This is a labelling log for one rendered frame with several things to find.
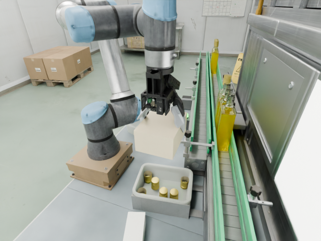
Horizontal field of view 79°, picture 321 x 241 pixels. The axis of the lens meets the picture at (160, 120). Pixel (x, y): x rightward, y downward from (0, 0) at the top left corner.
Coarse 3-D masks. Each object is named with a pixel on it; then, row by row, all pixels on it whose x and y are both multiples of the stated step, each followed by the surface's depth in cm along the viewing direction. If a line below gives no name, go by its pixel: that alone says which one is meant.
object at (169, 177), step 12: (144, 168) 85; (156, 168) 85; (168, 168) 84; (180, 168) 83; (168, 180) 86; (180, 180) 85; (192, 180) 77; (156, 192) 81; (168, 192) 81; (180, 192) 81
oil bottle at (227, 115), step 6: (222, 108) 79; (228, 108) 77; (234, 108) 77; (222, 114) 78; (228, 114) 77; (234, 114) 77; (222, 120) 79; (228, 120) 78; (234, 120) 78; (222, 126) 80; (228, 126) 80; (216, 132) 87; (222, 132) 82; (228, 132) 81; (216, 138) 85; (222, 138) 83; (228, 138) 83; (222, 144) 85; (228, 144) 84; (222, 150) 86
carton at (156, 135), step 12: (144, 120) 61; (156, 120) 61; (168, 120) 61; (144, 132) 55; (156, 132) 55; (168, 132) 55; (180, 132) 60; (144, 144) 57; (156, 144) 56; (168, 144) 54; (168, 156) 56
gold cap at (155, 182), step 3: (153, 177) 82; (156, 177) 82; (153, 180) 81; (156, 180) 81; (153, 183) 80; (156, 183) 80; (159, 183) 82; (153, 186) 81; (156, 186) 81; (159, 186) 83; (153, 189) 82; (156, 189) 82
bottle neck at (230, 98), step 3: (231, 93) 76; (228, 96) 75; (231, 96) 74; (234, 96) 74; (228, 99) 76; (231, 99) 75; (234, 99) 76; (228, 102) 76; (231, 102) 76; (228, 105) 77; (231, 105) 76
